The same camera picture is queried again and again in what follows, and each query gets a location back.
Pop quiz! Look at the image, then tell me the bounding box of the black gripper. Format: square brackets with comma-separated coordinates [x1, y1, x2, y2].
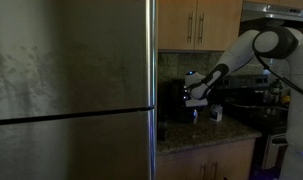
[186, 105, 205, 116]

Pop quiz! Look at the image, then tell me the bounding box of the black coffee maker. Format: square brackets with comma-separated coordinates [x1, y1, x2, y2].
[159, 79, 199, 125]

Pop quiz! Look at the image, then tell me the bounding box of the small white box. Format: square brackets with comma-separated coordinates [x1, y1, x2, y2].
[209, 103, 224, 123]

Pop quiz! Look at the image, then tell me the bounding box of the wooden lower cabinet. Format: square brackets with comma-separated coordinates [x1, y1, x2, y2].
[156, 137, 257, 180]

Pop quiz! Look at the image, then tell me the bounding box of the black kitchen stove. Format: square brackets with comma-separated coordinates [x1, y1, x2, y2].
[209, 73, 290, 171]

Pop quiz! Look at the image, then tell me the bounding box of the dark bottle with cap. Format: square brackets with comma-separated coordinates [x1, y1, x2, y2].
[269, 79, 285, 104]

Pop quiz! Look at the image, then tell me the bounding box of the wooden upper cabinet door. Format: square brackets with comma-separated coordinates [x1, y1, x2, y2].
[157, 0, 197, 51]
[194, 0, 244, 52]

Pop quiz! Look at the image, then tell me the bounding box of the stainless steel refrigerator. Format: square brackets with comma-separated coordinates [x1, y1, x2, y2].
[0, 0, 158, 180]

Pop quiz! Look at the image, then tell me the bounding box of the stainless range hood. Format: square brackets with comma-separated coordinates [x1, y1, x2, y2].
[240, 0, 303, 24]

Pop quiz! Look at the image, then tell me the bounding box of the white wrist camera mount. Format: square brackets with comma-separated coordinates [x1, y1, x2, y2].
[184, 97, 209, 108]

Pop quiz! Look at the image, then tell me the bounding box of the metal lower cabinet handle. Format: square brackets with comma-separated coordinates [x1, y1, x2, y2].
[210, 161, 219, 180]
[199, 163, 207, 180]

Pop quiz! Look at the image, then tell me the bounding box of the metal cabinet handle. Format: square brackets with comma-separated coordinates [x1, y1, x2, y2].
[197, 12, 206, 45]
[210, 161, 219, 180]
[187, 11, 195, 44]
[199, 163, 207, 180]

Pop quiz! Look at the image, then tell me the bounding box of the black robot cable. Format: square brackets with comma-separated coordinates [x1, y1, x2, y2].
[253, 46, 303, 101]

